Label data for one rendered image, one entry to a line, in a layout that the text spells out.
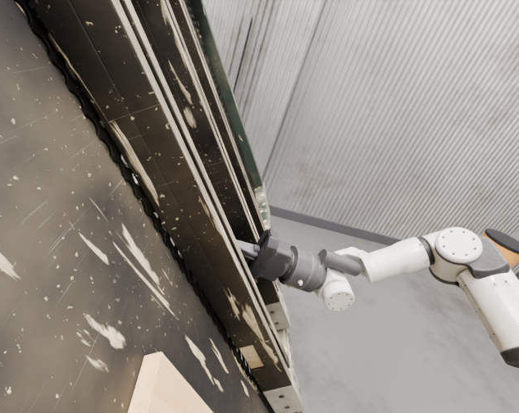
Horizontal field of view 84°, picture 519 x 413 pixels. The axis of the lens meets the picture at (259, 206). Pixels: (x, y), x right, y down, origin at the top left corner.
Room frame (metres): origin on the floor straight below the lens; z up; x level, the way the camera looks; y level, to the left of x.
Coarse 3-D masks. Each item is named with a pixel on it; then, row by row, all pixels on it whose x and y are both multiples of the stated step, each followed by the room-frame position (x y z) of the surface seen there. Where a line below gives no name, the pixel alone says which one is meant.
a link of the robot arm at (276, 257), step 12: (264, 240) 0.50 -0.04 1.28; (276, 240) 0.48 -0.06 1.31; (264, 252) 0.46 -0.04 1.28; (276, 252) 0.47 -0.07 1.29; (288, 252) 0.49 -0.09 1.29; (300, 252) 0.51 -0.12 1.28; (252, 264) 0.47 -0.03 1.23; (264, 264) 0.47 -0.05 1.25; (276, 264) 0.48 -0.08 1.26; (288, 264) 0.48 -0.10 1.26; (300, 264) 0.48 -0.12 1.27; (312, 264) 0.50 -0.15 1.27; (264, 276) 0.47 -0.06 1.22; (276, 276) 0.48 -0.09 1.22; (288, 276) 0.48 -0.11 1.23; (300, 276) 0.47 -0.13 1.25; (300, 288) 0.48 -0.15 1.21
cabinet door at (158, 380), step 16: (160, 352) 0.16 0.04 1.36; (144, 368) 0.15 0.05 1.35; (160, 368) 0.15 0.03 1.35; (144, 384) 0.13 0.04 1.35; (160, 384) 0.14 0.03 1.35; (176, 384) 0.15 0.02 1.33; (144, 400) 0.12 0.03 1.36; (160, 400) 0.13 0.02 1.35; (176, 400) 0.14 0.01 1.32; (192, 400) 0.16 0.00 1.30
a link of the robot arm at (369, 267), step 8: (352, 248) 0.59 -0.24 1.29; (352, 256) 0.57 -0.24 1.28; (360, 256) 0.55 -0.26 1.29; (368, 256) 0.55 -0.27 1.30; (368, 264) 0.53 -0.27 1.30; (376, 264) 0.53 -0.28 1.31; (360, 272) 0.57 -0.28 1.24; (368, 272) 0.52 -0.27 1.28; (376, 272) 0.52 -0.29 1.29; (368, 280) 0.55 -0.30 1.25; (376, 280) 0.52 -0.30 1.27
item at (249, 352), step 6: (240, 348) 0.35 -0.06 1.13; (246, 348) 0.36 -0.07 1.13; (252, 348) 0.36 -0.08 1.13; (246, 354) 0.36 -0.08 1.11; (252, 354) 0.36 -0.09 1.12; (246, 360) 0.36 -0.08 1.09; (252, 360) 0.36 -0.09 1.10; (258, 360) 0.36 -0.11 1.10; (252, 366) 0.36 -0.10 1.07; (258, 366) 0.37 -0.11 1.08
